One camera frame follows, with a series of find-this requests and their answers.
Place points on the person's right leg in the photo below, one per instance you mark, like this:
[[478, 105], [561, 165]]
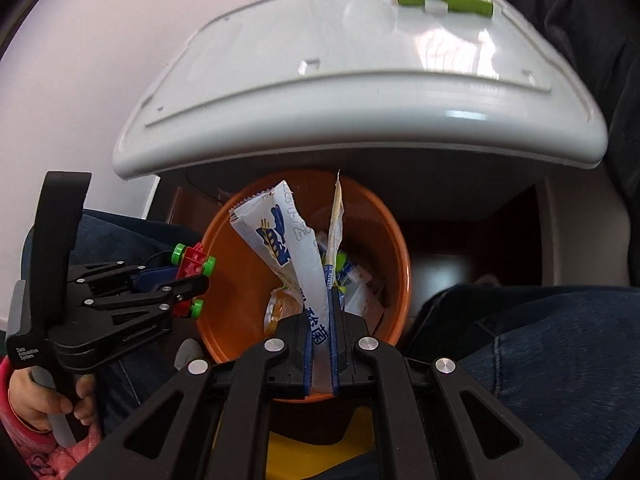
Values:
[[540, 350]]

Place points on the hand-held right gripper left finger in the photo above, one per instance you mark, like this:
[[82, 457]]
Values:
[[306, 355]]

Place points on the white printed carton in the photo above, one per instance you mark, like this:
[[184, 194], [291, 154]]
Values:
[[362, 292]]

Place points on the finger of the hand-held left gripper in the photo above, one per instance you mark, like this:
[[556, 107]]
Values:
[[150, 300], [115, 275]]

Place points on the yellow plastic object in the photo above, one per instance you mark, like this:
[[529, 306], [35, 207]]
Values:
[[320, 460]]

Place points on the person's left leg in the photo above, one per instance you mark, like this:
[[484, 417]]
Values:
[[120, 240]]

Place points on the clear orange jelly cup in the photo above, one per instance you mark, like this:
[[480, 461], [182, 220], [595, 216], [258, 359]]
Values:
[[280, 310]]

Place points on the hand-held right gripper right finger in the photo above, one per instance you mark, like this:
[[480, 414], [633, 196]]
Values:
[[336, 355]]

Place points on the person's left hand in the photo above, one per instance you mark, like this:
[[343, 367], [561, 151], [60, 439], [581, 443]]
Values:
[[30, 402]]

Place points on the white plastic storage box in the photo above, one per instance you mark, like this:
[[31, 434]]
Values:
[[350, 85]]

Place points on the person's leg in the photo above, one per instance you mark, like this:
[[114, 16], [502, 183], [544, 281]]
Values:
[[540, 350], [120, 240]]

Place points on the orange bin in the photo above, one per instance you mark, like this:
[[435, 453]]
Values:
[[380, 240]]

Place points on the white blue-printed wrapper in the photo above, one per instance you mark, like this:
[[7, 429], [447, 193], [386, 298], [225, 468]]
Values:
[[280, 240]]

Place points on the red toy car green wheels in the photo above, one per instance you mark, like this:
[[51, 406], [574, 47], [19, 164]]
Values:
[[192, 260]]

